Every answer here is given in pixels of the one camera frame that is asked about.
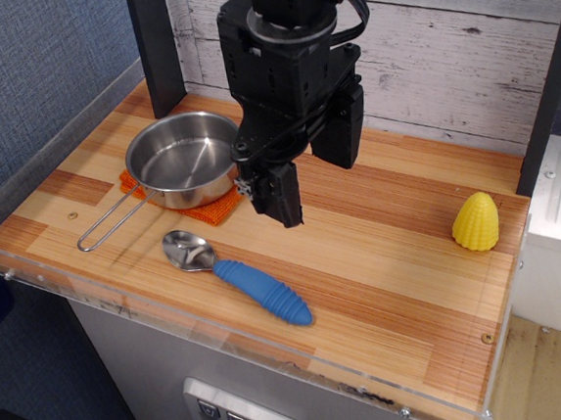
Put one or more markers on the stainless steel pot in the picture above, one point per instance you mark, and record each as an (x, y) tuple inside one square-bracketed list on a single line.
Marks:
[(180, 162)]

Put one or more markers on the yellow plastic corn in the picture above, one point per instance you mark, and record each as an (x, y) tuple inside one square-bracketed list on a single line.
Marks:
[(476, 227)]

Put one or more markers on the dark right vertical post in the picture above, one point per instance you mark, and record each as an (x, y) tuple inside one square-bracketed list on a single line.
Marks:
[(547, 108)]

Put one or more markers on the clear acrylic table guard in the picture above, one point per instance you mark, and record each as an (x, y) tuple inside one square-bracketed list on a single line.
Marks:
[(403, 316)]

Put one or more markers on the orange knitted cloth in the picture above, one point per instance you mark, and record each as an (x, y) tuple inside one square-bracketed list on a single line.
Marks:
[(212, 214)]

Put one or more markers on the blue handled metal spoon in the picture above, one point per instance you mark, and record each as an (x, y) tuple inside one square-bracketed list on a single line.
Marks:
[(190, 253)]

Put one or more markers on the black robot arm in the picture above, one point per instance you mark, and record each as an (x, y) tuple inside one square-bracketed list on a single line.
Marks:
[(290, 65)]

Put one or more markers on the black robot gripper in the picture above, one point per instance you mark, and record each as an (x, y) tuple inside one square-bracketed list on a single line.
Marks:
[(293, 74)]

